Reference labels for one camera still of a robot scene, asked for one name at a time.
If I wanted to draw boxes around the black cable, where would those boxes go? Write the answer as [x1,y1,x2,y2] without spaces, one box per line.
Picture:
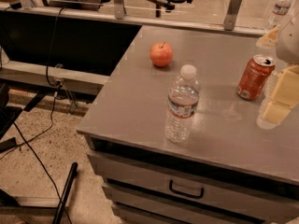
[0,7,73,224]

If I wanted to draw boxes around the clear water bottle on table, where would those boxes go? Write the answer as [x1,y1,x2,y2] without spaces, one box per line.
[164,64,200,143]

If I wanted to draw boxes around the black drawer handle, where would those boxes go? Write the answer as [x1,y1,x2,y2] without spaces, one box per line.
[168,180,205,200]

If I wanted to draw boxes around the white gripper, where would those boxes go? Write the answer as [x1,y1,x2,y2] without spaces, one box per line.
[256,2,299,130]

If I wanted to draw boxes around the black metal bar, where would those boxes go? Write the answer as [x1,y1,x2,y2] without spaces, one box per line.
[52,162,78,224]

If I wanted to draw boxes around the clear water bottle in background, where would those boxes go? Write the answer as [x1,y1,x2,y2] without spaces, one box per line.
[265,0,293,31]

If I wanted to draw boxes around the grey drawer cabinet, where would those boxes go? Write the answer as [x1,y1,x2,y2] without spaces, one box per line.
[78,26,299,224]

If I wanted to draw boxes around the red apple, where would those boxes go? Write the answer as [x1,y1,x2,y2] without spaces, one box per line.
[149,42,173,67]

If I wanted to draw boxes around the metal railing frame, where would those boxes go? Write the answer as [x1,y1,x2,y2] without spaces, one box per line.
[1,0,268,37]

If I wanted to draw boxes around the red coke can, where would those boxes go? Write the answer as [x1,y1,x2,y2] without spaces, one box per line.
[236,54,275,100]

